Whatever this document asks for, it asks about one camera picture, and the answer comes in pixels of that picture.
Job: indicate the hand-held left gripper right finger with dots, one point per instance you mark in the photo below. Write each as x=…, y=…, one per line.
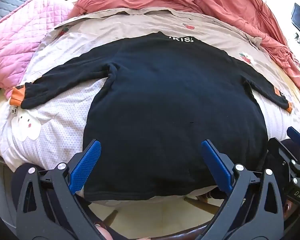
x=216, y=165

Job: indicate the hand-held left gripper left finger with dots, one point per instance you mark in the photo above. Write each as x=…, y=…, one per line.
x=86, y=165

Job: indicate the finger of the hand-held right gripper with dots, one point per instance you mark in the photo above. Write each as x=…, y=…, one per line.
x=298, y=136
x=283, y=155

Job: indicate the black long-sleeve shirt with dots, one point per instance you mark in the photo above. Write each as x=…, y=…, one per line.
x=165, y=100

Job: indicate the person's right hand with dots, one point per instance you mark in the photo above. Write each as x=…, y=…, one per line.
x=288, y=209

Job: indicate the person's left hand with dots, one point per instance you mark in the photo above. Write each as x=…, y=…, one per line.
x=103, y=231

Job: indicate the grey cartoon-print bed sheet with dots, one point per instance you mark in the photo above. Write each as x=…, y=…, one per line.
x=62, y=135

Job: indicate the bed with cream mattress cover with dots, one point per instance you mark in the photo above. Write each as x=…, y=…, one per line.
x=287, y=92

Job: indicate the pink quilted blanket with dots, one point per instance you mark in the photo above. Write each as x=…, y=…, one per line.
x=17, y=37

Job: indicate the salmon red duvet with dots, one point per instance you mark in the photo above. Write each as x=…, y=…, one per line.
x=202, y=2

